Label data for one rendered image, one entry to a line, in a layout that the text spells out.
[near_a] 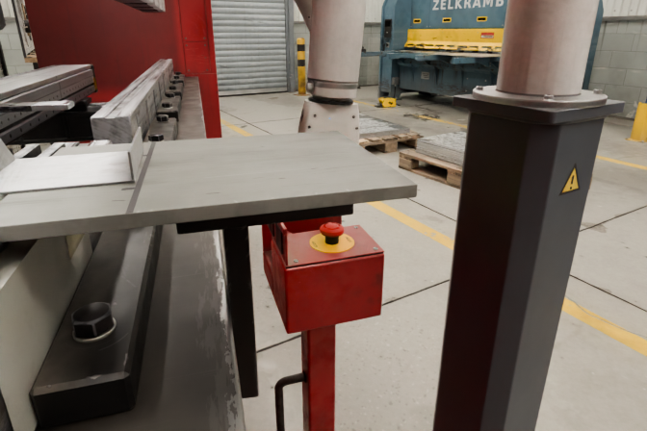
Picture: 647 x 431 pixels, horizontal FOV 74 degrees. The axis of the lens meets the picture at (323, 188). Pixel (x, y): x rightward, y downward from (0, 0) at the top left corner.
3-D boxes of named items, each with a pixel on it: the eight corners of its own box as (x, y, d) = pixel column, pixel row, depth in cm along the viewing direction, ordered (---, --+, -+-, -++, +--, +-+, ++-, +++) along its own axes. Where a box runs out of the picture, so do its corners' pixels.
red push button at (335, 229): (348, 249, 68) (348, 229, 67) (323, 253, 67) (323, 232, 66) (339, 239, 72) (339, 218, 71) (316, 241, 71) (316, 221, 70)
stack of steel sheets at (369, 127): (410, 132, 437) (410, 127, 435) (358, 139, 409) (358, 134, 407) (357, 116, 519) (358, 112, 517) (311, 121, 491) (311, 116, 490)
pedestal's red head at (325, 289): (381, 316, 71) (387, 215, 65) (287, 336, 66) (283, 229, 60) (340, 259, 89) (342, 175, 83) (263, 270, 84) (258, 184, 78)
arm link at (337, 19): (309, 75, 76) (304, 79, 67) (315, -7, 72) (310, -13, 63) (357, 80, 75) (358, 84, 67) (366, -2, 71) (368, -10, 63)
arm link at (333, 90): (312, 81, 66) (311, 101, 67) (366, 84, 68) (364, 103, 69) (298, 76, 73) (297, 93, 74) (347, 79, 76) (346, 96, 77)
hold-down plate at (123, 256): (136, 412, 27) (128, 373, 26) (38, 432, 26) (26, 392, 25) (164, 221, 54) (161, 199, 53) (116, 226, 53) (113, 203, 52)
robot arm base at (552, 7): (521, 88, 80) (538, -22, 74) (633, 101, 65) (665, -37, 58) (447, 95, 71) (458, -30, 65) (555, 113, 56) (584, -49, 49)
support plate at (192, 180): (417, 197, 30) (418, 184, 30) (-29, 246, 23) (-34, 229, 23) (337, 139, 46) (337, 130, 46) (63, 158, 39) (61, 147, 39)
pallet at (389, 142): (423, 147, 437) (424, 134, 432) (355, 158, 401) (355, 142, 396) (359, 126, 536) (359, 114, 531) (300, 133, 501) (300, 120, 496)
